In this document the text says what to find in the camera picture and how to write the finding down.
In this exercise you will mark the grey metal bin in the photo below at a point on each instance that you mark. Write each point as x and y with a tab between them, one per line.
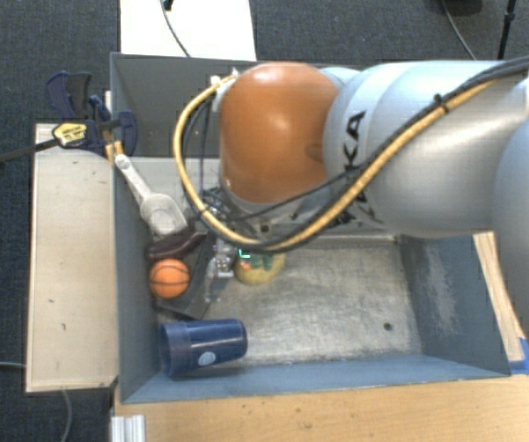
338	302

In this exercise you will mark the dark brown curved object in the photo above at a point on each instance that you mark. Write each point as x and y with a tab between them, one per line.
172	246

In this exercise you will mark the dark blue plastic cup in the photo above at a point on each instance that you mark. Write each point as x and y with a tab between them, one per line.
209	345

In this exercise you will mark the orange toy basketball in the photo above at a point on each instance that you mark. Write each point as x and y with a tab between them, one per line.
168	278

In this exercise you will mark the yellow toy fruit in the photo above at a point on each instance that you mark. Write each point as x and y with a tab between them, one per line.
260	275

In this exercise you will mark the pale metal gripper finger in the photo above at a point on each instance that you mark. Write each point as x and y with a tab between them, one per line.
222	246
221	267

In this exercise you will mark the pale wood flat board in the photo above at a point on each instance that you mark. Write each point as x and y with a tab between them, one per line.
71	256

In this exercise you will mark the white plastic scoop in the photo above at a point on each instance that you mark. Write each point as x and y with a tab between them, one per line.
161	212

